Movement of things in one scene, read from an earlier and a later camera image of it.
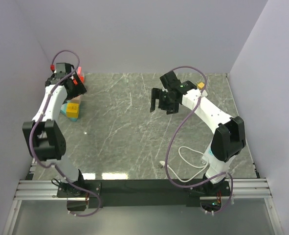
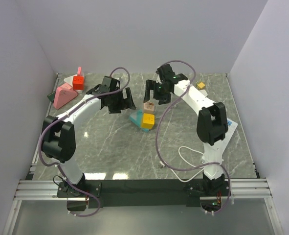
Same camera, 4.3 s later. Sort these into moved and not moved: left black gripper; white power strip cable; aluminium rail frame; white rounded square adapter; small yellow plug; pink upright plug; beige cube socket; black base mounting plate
Moved: beige cube socket; left black gripper
Not moved: white power strip cable; small yellow plug; white rounded square adapter; aluminium rail frame; black base mounting plate; pink upright plug
